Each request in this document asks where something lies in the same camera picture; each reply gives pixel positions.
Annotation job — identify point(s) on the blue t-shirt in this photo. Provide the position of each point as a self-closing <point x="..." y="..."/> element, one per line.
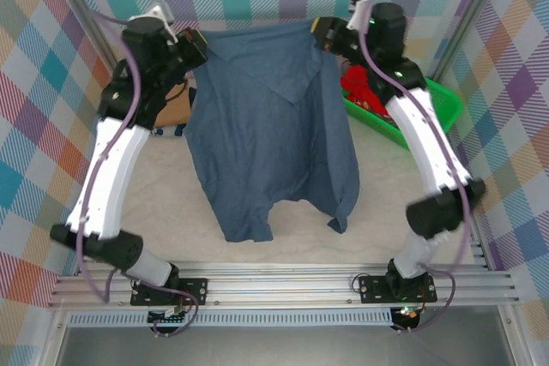
<point x="266" y="139"/>

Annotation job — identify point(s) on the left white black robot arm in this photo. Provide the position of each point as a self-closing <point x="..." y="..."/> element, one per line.
<point x="111" y="169"/>

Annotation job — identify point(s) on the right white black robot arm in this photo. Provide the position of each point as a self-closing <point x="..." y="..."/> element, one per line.
<point x="429" y="143"/>

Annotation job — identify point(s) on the red t-shirt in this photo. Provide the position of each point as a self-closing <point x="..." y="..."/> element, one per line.
<point x="364" y="83"/>

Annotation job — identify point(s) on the tan folded t-shirt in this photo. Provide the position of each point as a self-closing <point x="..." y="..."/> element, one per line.
<point x="176" y="104"/>

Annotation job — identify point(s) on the navy white printed folded t-shirt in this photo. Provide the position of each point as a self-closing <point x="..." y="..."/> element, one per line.
<point x="169" y="130"/>

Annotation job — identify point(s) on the green plastic basket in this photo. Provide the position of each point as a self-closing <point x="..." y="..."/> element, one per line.
<point x="446" y="102"/>

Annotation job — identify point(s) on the steel bottom plate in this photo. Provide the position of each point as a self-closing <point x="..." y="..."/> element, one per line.
<point x="279" y="346"/>

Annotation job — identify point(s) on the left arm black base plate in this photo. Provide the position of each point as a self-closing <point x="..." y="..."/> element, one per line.
<point x="195" y="291"/>

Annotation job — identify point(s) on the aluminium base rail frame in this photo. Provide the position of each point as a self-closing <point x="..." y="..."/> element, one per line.
<point x="279" y="286"/>

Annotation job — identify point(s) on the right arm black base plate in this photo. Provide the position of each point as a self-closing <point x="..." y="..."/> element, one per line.
<point x="373" y="289"/>

